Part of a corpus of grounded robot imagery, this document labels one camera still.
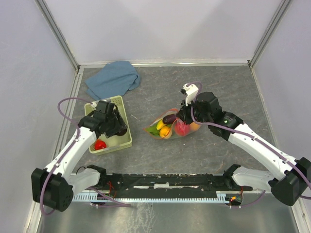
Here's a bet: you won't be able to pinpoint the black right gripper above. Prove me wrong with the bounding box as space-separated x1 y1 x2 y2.
175 96 211 126

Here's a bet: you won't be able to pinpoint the dark purple fruit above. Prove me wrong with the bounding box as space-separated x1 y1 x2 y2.
116 129 127 136

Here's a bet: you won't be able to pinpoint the orange peach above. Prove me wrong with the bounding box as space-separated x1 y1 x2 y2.
190 122 201 132

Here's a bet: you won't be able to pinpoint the red pepper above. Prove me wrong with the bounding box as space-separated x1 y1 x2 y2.
94 139 107 150

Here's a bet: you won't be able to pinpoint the red apple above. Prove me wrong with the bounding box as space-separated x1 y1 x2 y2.
174 120 190 137

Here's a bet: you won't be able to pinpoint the purple eggplant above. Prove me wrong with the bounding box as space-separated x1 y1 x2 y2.
162 114 177 125

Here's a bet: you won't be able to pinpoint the green lettuce leaves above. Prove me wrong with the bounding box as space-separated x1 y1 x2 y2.
145 124 160 137

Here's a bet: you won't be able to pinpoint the clear zip top bag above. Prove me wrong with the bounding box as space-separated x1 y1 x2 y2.
144 108 201 139

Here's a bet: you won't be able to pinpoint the small orange fruit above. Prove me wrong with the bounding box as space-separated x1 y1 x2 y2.
159 126 171 138

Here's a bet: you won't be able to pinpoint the yellow banana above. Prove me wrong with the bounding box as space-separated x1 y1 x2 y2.
156 119 166 131

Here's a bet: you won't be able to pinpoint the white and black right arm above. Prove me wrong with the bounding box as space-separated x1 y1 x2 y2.
177 89 311 206

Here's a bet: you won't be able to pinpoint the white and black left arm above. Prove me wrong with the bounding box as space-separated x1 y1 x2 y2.
31 100 127 215

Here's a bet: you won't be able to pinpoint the pale green perforated basket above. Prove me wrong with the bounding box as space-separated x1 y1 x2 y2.
89 96 132 155

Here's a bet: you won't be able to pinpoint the blue cloth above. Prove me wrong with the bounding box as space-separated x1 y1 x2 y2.
85 61 141 100

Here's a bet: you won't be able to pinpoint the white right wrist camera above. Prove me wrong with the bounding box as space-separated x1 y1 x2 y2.
180 81 202 106

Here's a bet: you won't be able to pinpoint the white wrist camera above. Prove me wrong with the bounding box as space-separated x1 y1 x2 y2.
180 81 202 106
91 101 108 111

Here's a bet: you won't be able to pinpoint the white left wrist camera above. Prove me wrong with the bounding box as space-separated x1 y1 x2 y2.
91 101 108 111

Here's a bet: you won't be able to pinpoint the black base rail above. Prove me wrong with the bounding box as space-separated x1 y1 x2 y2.
94 173 252 200

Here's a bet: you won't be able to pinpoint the light blue cable duct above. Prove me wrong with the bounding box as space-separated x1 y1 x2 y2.
72 191 229 203

